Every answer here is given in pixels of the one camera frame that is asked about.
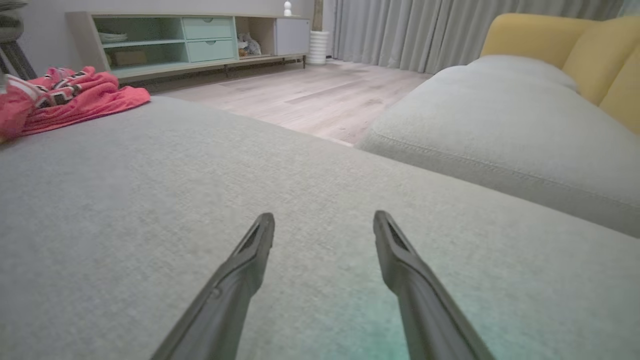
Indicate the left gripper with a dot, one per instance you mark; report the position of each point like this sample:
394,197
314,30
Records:
11,25

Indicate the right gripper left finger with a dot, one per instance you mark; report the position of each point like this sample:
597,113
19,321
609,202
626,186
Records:
230,295

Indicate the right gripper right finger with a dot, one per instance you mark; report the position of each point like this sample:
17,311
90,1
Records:
425,300

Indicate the red and white basketball jersey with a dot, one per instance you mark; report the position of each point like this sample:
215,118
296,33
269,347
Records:
75,97

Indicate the white plates stack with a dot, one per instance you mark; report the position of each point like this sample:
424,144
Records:
112,37

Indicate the large grey fabric sofa seat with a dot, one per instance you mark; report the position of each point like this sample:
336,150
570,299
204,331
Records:
150,225

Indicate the grey stitched seat cushion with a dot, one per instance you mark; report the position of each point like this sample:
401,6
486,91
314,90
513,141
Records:
500,130

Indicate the wood and mint tv cabinet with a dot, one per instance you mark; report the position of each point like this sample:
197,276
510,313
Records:
210,42

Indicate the plush toy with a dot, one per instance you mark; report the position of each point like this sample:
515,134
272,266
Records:
249,46

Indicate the white ribbed cylinder vase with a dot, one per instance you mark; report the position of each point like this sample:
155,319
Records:
318,47

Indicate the grey pleated curtain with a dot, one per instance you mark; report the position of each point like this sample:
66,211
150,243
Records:
425,30

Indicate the small white figurine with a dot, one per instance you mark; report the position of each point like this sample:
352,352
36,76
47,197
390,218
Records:
287,8

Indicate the yellow sofa back cushion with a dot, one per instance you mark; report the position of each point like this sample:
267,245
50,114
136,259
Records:
615,70
530,37

